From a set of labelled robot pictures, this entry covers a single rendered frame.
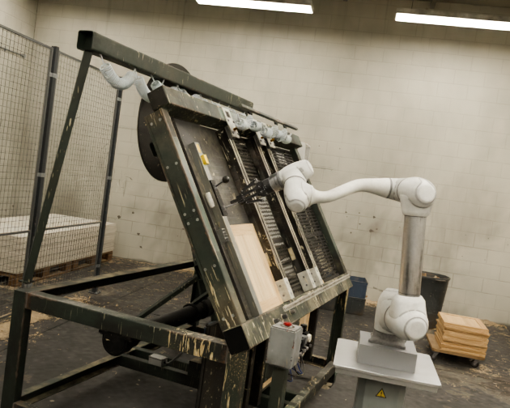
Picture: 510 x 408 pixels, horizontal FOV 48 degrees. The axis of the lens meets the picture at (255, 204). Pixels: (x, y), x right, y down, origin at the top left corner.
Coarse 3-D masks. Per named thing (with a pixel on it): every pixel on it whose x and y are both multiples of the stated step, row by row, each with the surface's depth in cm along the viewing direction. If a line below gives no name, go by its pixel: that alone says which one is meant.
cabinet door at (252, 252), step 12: (240, 228) 314; (252, 228) 329; (240, 240) 308; (252, 240) 322; (240, 252) 302; (252, 252) 316; (252, 264) 309; (264, 264) 324; (252, 276) 303; (264, 276) 317; (264, 288) 311; (276, 288) 325; (264, 300) 303; (276, 300) 318
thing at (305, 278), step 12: (276, 132) 379; (252, 144) 383; (264, 144) 384; (252, 156) 383; (264, 156) 385; (264, 168) 379; (276, 192) 378; (276, 204) 376; (276, 216) 376; (288, 228) 373; (288, 240) 373; (300, 252) 374; (300, 264) 370; (300, 276) 370; (312, 288) 367
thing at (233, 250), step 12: (192, 144) 300; (204, 168) 297; (204, 180) 297; (216, 204) 295; (216, 216) 295; (228, 228) 294; (228, 252) 292; (240, 264) 290; (240, 276) 290; (252, 288) 291; (252, 300) 287; (252, 312) 287
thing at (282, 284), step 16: (224, 112) 339; (224, 128) 340; (224, 144) 340; (240, 160) 341; (240, 176) 336; (240, 192) 336; (256, 208) 333; (256, 224) 332; (272, 240) 335; (272, 256) 329; (272, 272) 329; (288, 288) 327
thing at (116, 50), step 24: (96, 48) 297; (120, 48) 315; (144, 72) 345; (168, 72) 364; (72, 96) 299; (216, 96) 430; (72, 120) 302; (48, 192) 305; (48, 216) 308; (144, 312) 294
